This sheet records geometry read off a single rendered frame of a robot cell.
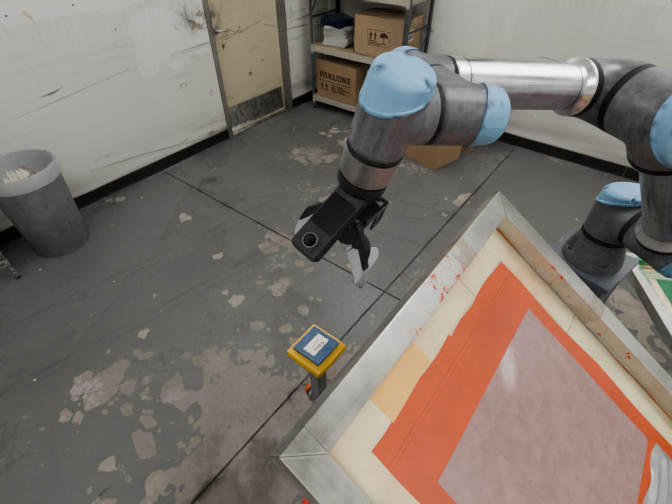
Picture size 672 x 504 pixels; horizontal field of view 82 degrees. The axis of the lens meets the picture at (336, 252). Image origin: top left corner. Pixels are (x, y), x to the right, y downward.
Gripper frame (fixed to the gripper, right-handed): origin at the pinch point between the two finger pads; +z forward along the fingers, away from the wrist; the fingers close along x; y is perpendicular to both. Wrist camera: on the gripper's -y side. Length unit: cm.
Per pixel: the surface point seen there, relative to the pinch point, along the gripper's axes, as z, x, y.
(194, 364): 173, 57, 7
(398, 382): -7.0, -20.7, -11.8
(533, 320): -3.6, -33.2, 15.8
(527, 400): -2.3, -37.8, 2.6
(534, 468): -1.0, -42.7, -4.9
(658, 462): 4, -63, 14
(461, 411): -4.5, -29.8, -7.5
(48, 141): 174, 265, 44
